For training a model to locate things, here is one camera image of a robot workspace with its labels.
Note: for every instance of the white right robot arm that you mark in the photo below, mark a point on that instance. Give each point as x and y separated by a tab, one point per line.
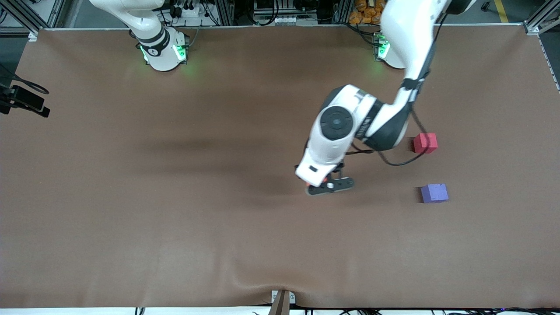
164	57

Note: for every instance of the black caster wheel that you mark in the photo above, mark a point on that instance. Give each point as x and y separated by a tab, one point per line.
485	6

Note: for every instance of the metal table clamp bracket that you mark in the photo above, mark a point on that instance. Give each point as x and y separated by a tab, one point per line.
292	298

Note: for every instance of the large table cover mat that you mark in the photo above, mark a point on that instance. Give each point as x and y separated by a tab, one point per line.
175	218

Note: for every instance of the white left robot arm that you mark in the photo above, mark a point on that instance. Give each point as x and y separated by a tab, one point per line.
407	35

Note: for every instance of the pile of orange objects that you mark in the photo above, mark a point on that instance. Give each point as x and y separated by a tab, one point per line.
363	15

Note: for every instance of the aluminium frame profile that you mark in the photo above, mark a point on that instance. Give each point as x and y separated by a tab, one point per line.
341	11
225	13
24	17
540	19

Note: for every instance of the brown support bar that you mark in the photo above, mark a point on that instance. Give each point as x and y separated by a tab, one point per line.
280	306

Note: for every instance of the white power strip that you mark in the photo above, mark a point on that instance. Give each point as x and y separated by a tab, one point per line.
192	12
284	20

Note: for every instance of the blue-purple foam block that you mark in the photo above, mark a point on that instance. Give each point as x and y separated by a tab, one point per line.
434	193

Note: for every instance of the red foam block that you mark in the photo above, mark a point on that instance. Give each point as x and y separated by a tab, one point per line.
426	144

